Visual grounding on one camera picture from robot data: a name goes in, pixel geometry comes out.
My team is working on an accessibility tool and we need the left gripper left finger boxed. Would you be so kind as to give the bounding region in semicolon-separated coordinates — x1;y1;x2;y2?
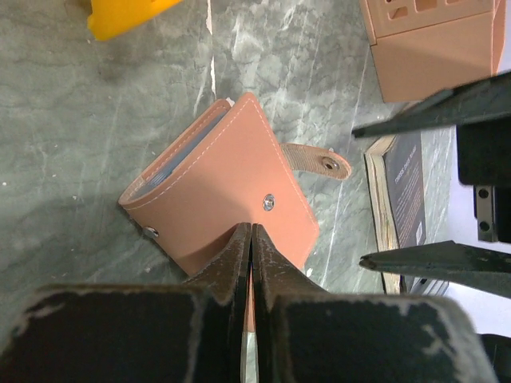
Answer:
183;223;252;319

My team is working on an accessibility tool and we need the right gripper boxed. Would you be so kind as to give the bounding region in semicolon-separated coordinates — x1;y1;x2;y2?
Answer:
352;72;510;298

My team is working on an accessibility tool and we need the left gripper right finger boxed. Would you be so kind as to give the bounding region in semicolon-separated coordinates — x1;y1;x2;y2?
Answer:
252;224;328;319

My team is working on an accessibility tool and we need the yellow bin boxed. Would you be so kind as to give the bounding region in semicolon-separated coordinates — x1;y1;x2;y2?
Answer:
87;0;180;41

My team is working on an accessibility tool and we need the black book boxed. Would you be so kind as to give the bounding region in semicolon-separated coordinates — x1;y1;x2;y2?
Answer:
363;131;450;296

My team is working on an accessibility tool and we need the orange plastic file organizer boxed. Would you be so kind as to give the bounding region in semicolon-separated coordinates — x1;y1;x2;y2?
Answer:
359;0;507;103

